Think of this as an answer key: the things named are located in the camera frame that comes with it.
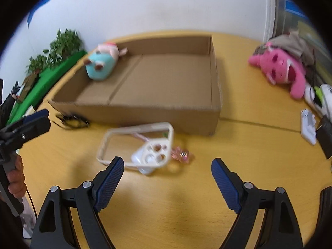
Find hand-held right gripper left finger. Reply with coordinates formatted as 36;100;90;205
31;156;125;249

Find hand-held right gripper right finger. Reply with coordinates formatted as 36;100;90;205
211;158;304;249

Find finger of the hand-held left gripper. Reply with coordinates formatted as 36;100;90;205
21;109;50;124
0;119;51;149

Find black glasses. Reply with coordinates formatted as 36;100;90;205
52;111;90;131

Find pink transparent bear pen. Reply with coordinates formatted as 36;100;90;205
170;146;195;164

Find cream phone case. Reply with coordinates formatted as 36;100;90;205
96;122;174;170

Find brown cardboard box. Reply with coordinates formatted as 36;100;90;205
48;34;223;137

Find person's left hand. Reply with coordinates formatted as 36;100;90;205
6;155;27;199

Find green board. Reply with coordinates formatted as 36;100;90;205
7;50;88;125

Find green leafy plant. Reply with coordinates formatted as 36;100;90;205
25;28;84;76

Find teal and pink plush toy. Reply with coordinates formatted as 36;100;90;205
83;41;129;81

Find black flat item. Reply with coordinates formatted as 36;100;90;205
316;114;332;160

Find white and green item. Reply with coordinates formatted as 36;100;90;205
304;84;332;118

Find grey cloth bag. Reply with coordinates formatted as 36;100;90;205
253;31;316;66

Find blue window sign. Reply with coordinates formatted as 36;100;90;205
283;0;304;16

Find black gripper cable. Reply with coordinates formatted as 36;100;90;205
24;188;36;214

